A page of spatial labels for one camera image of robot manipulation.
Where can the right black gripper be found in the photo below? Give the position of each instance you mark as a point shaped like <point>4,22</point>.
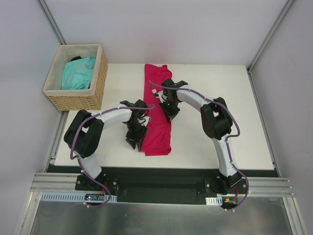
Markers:
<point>171,110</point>

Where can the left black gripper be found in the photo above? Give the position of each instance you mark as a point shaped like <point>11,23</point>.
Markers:
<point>136,133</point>

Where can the pink t shirt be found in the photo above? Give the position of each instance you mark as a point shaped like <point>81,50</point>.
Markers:
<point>157,141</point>

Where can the wicker basket with liner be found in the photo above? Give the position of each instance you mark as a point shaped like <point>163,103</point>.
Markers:
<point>72,100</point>

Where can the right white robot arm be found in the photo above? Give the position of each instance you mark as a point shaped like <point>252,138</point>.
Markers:
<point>216,123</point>

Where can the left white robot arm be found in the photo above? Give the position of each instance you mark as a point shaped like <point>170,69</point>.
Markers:
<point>84,133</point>

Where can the teal t shirt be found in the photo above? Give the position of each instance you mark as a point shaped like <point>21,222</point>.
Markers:
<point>77,75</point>

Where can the black garment in basket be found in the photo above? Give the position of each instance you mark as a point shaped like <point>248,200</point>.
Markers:
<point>76,58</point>

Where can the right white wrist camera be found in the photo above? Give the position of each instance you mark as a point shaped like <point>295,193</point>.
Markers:
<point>162,97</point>

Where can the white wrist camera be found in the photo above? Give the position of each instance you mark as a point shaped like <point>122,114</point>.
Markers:
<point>143,121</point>
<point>162,97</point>

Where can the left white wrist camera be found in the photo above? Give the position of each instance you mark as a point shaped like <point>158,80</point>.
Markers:
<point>143,121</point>

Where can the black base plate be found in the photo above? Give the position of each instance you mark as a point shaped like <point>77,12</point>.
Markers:
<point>149,185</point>

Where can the right white cable duct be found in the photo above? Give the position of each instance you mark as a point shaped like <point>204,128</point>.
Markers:
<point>214,201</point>

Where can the white cable duct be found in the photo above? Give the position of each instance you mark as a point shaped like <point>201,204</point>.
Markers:
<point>77,197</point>
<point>214,201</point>

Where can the left white cable duct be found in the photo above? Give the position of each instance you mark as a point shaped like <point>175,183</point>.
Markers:
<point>77,197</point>

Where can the front aluminium rail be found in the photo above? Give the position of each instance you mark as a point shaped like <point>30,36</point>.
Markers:
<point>258,186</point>

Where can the right aluminium frame post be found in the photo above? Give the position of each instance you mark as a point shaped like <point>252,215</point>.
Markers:
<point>266,41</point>

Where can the aluminium frame post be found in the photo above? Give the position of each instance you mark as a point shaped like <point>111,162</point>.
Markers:
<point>266,41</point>
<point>51,21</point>

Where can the left aluminium frame post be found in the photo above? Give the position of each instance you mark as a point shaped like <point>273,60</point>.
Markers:
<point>51,21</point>

